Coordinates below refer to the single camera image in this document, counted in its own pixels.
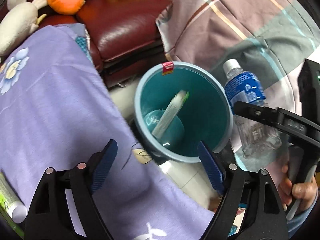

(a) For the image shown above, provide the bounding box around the plaid pink grey blanket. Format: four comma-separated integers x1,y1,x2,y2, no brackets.
156,0,319,114

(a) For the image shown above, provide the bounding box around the white green paper carton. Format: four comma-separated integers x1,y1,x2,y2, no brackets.
151,90,189,140

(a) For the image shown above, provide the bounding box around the green white tube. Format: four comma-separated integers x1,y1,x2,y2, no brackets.
0,173,28,224

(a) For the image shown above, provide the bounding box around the red sticker on bin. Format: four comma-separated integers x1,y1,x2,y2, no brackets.
162,61,174,75

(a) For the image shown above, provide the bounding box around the purple floral cloth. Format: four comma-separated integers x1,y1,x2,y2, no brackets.
1,25,213,239

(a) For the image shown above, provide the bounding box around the clear water bottle blue label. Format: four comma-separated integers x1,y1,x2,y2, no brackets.
223,59,281,158

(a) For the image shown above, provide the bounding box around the dark red leather sofa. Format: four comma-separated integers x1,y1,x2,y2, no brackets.
0,0,176,88

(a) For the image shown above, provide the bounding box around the blue plastic trash bin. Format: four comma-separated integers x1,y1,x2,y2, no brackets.
134,61,233,164

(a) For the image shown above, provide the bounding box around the person's right hand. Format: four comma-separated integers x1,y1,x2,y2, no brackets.
278,164,318,213

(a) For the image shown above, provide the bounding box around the white duck plush toy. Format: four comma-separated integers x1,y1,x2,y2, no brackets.
0,0,48,56

